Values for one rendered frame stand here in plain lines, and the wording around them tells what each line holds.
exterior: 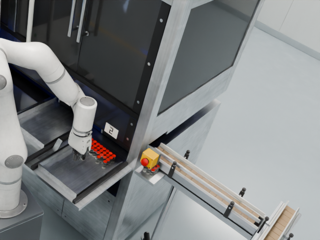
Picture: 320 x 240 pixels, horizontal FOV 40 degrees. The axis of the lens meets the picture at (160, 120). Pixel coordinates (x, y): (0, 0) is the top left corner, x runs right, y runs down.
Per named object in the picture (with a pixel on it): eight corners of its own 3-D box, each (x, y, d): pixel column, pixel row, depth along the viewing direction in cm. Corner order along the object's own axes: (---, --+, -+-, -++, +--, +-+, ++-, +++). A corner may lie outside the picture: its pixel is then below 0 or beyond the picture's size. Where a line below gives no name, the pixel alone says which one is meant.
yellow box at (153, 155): (147, 155, 233) (150, 145, 228) (158, 163, 230) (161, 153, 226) (138, 162, 227) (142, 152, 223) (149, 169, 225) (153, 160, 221)
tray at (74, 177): (85, 139, 242) (86, 135, 240) (121, 165, 233) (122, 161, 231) (37, 168, 217) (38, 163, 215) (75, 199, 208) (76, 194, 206)
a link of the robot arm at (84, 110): (69, 118, 189) (75, 133, 183) (74, 94, 181) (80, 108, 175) (88, 116, 193) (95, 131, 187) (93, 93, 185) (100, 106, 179)
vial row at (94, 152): (84, 147, 237) (85, 140, 234) (109, 165, 231) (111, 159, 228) (81, 148, 235) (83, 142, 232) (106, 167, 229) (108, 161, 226)
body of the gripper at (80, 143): (96, 132, 190) (92, 150, 197) (79, 119, 193) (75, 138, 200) (84, 139, 185) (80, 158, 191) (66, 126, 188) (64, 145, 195)
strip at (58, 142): (57, 145, 232) (58, 137, 229) (61, 149, 231) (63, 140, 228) (37, 158, 222) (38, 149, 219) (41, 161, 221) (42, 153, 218)
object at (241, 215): (142, 166, 242) (149, 145, 233) (158, 154, 254) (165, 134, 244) (248, 243, 220) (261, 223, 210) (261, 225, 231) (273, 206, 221)
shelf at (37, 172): (50, 99, 264) (50, 96, 263) (140, 164, 241) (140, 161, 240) (-19, 131, 229) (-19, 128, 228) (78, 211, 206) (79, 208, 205)
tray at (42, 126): (56, 100, 261) (56, 96, 259) (88, 124, 253) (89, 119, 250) (9, 123, 236) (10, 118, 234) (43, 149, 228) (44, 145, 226)
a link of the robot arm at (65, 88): (35, 62, 171) (72, 108, 194) (45, 86, 161) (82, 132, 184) (55, 50, 171) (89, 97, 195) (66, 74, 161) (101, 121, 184)
